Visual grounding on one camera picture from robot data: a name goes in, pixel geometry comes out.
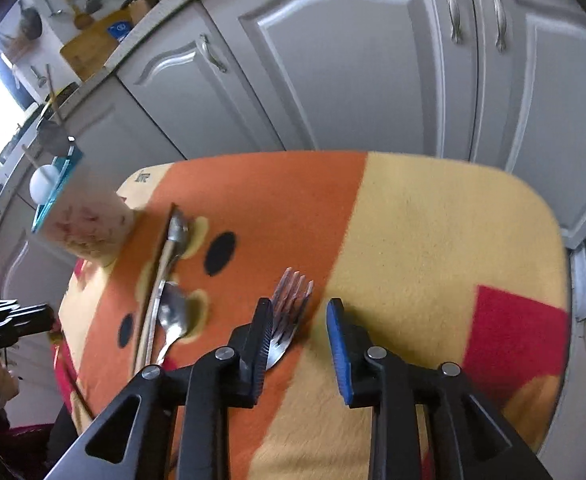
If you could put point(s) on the light bamboo chopstick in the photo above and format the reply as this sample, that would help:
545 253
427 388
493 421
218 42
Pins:
30 156
55 97

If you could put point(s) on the teal rimmed utensil holder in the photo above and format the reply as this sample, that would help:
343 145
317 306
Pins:
93 220

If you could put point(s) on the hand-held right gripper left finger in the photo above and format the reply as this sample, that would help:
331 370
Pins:
262 345

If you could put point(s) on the person's dark clothing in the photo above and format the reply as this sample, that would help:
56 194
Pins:
18 440

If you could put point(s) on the white ceramic spoon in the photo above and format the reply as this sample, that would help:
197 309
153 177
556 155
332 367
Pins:
44 184

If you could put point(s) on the orange yellow printed blanket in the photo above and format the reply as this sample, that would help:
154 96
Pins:
423 240

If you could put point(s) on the black frying pan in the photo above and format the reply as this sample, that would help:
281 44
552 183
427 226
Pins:
30 22

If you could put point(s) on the white cabinet door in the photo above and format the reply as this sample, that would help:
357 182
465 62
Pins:
348 60
123 125
558 85
213 110

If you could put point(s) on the blue white packet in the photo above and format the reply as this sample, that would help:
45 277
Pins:
120 31

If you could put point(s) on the wooden spatula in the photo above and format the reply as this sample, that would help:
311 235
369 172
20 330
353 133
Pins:
82 19

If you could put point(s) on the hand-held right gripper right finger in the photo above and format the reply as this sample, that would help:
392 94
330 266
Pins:
340 350

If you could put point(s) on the metal fork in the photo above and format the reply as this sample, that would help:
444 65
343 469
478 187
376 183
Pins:
288 320

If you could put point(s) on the wooden cutting board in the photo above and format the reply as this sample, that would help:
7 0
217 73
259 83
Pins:
93 45

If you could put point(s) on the speckled kitchen countertop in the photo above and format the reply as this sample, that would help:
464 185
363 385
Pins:
163 7

